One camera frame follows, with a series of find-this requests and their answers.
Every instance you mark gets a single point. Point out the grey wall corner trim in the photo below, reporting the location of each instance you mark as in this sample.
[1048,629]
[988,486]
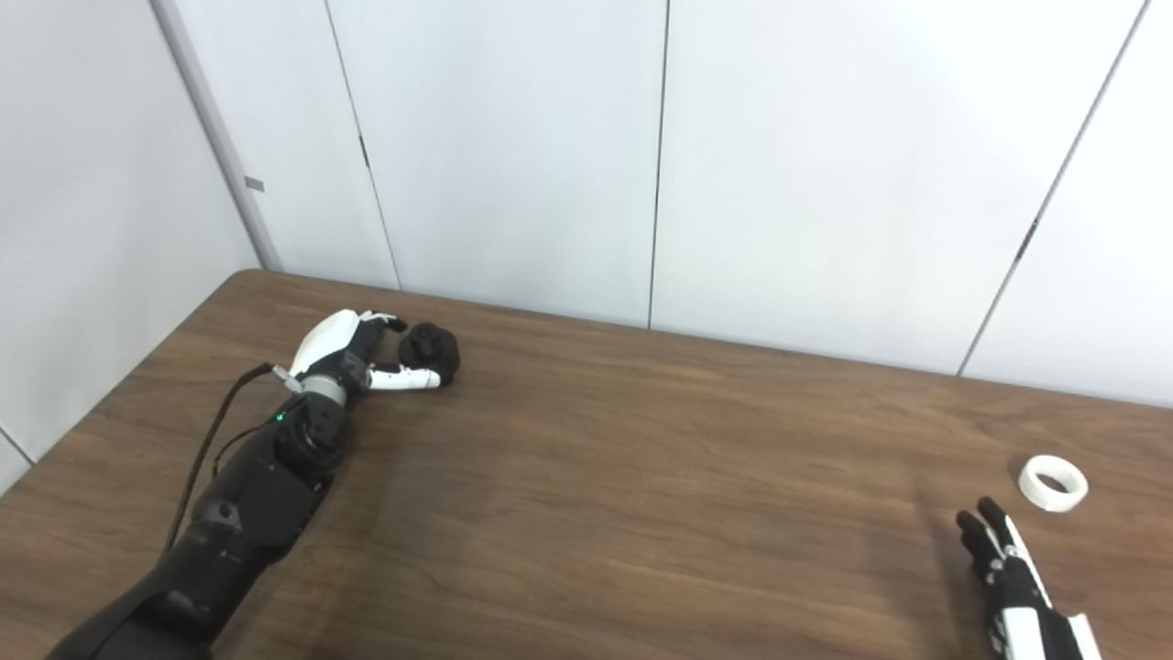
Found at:
[224,147]

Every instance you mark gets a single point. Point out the round black plastic part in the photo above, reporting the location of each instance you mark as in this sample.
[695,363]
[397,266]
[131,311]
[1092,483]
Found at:
[431,348]

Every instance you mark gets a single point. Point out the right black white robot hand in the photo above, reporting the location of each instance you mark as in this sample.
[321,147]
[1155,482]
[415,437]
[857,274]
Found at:
[1017,623]

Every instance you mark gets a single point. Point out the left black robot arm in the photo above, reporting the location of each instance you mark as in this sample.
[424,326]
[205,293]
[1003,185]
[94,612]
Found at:
[247,504]

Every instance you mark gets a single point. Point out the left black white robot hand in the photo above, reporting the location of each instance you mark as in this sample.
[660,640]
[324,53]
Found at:
[325,344]

